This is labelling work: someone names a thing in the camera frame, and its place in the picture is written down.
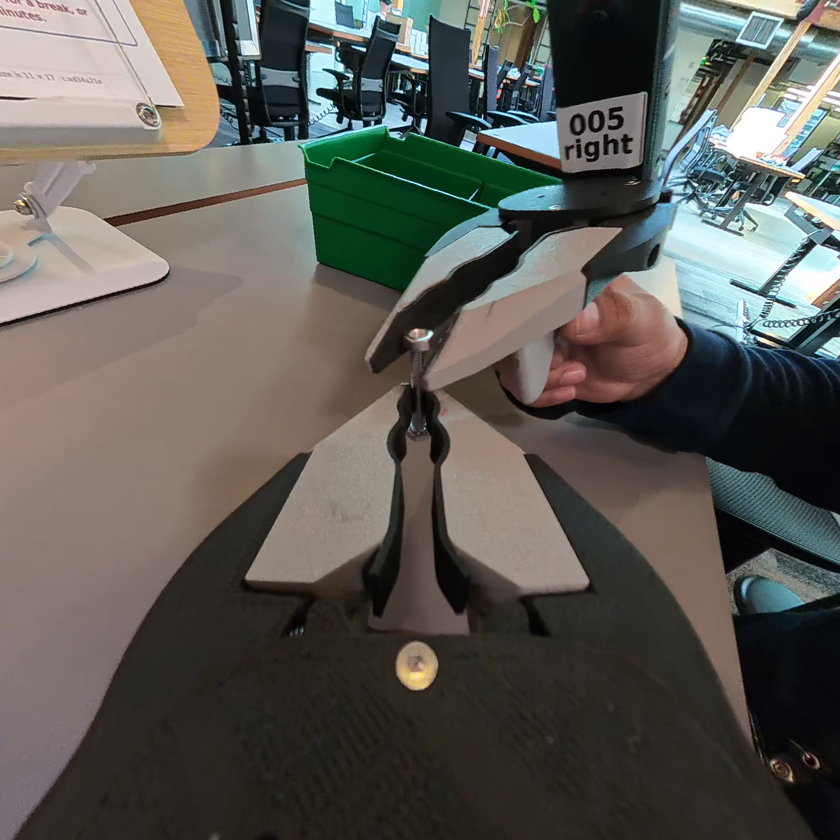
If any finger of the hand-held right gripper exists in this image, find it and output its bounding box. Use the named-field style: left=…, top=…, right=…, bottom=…
left=365, top=211, right=526, bottom=375
left=423, top=226, right=622, bottom=389

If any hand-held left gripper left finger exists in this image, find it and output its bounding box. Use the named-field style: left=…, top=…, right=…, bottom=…
left=245, top=384, right=408, bottom=616

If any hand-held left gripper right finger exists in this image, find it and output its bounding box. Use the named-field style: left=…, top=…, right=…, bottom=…
left=425, top=386, right=592, bottom=616

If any green plastic bin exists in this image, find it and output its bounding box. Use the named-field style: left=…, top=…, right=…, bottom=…
left=298, top=126, right=562, bottom=293

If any silver hex bolt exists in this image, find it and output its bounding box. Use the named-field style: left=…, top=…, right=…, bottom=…
left=407, top=346, right=429, bottom=439

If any person's right forearm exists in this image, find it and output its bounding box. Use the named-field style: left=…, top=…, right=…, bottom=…
left=577, top=315, right=840, bottom=513

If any person's right hand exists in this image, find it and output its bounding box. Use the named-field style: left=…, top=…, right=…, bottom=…
left=538, top=276, right=690, bottom=406

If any hanging green plant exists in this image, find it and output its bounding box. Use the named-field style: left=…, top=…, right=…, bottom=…
left=492, top=0, right=549, bottom=34

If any wood-edged white desk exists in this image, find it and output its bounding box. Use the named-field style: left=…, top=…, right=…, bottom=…
left=476, top=120, right=565, bottom=177

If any black high-back office chair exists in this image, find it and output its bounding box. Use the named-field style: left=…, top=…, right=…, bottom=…
left=427, top=16, right=492, bottom=148

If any white air vent grille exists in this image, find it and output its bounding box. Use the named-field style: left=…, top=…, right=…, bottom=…
left=735, top=13, right=785, bottom=48

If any wooden standing desk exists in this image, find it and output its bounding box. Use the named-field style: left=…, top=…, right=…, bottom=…
left=731, top=190, right=840, bottom=355

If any person's grey shoe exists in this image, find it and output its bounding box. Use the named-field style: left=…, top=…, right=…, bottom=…
left=731, top=576, right=811, bottom=614

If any black mesh office chair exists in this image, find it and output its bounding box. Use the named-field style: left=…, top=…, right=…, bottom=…
left=709, top=459, right=840, bottom=568

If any person's body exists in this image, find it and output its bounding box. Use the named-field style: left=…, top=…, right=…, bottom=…
left=728, top=604, right=840, bottom=840

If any white backing panel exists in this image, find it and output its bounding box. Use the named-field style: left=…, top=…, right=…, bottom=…
left=0, top=98, right=164, bottom=151

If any paper instruction sheet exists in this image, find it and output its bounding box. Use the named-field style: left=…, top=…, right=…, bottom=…
left=0, top=0, right=186, bottom=109

